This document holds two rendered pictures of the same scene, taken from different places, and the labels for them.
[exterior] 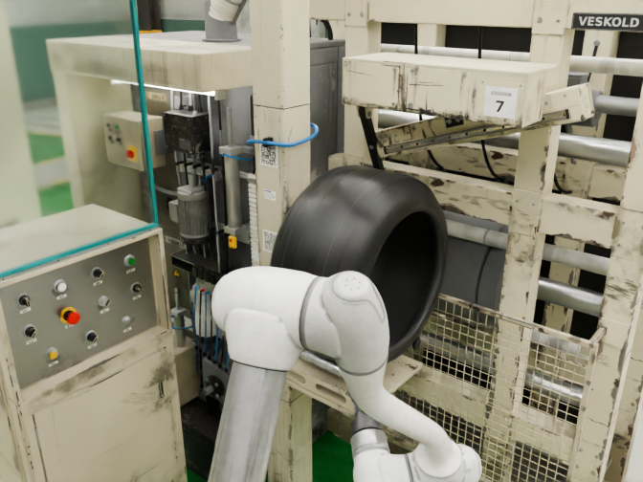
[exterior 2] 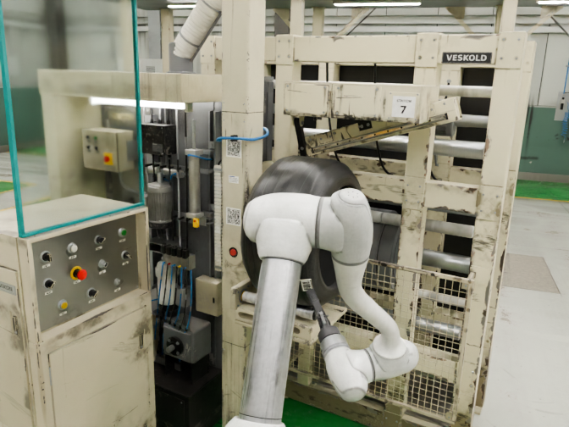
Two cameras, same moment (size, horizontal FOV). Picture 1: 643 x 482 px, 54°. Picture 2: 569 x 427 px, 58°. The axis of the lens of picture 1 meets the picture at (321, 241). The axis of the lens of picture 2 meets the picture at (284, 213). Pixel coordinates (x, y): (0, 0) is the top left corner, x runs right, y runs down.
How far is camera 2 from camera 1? 44 cm
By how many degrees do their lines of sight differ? 12
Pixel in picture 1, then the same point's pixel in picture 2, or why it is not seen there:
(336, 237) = not seen: hidden behind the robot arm
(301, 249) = not seen: hidden behind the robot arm
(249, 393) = (280, 278)
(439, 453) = (393, 339)
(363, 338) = (361, 232)
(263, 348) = (290, 244)
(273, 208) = (235, 190)
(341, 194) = (296, 170)
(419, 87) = (344, 99)
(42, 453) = (52, 390)
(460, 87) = (374, 97)
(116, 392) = (109, 341)
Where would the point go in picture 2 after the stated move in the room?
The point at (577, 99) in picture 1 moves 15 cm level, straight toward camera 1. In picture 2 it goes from (452, 106) to (456, 108)
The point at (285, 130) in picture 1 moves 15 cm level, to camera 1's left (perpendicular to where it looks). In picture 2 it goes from (248, 129) to (210, 128)
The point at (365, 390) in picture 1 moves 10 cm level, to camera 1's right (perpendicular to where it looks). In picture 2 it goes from (354, 280) to (390, 279)
